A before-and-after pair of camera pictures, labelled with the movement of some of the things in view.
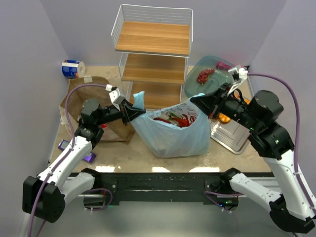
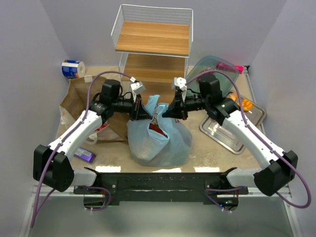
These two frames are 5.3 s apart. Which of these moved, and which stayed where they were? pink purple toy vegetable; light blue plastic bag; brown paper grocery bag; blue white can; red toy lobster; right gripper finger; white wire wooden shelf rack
Moved: right gripper finger; red toy lobster; light blue plastic bag
Stayed: white wire wooden shelf rack; blue white can; brown paper grocery bag; pink purple toy vegetable
